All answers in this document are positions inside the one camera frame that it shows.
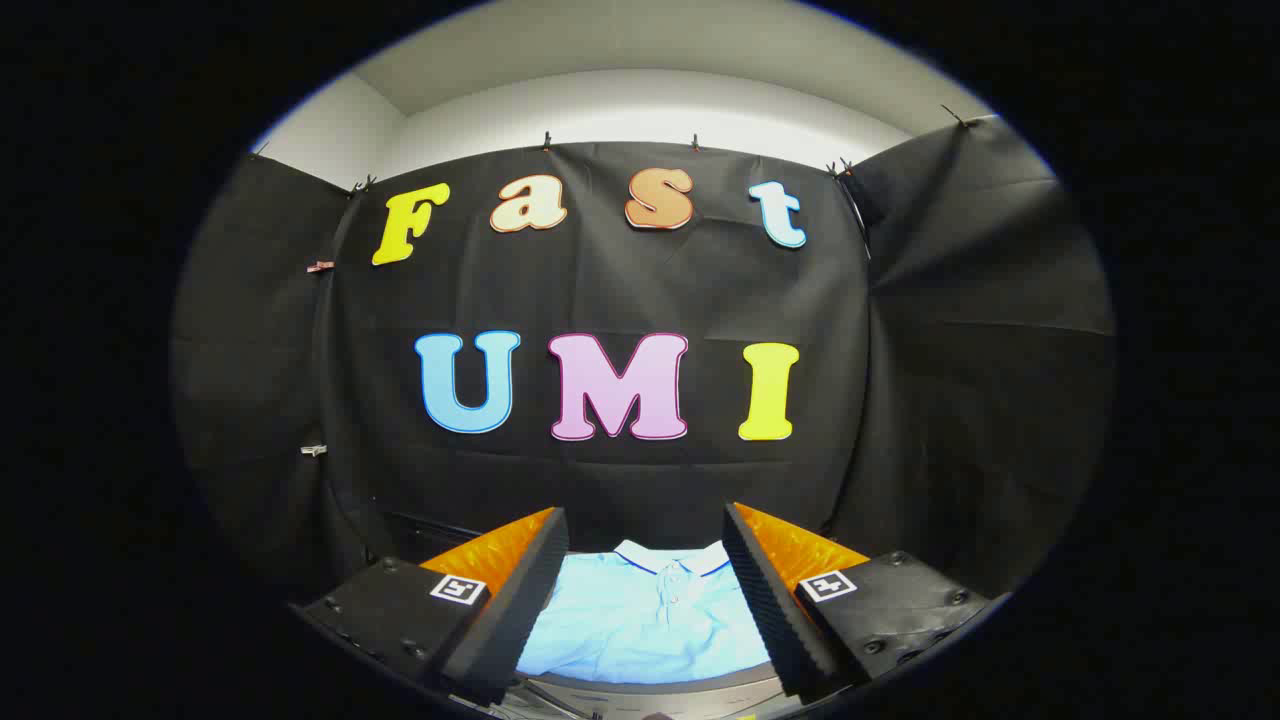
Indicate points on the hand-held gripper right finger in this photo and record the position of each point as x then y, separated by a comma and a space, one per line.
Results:
770, 600

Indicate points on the black backdrop cloth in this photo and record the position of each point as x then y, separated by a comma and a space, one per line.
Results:
600, 280

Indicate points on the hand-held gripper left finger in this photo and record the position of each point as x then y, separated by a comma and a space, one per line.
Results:
520, 600

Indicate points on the light blue polo shirt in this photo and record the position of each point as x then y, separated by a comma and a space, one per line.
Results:
645, 625

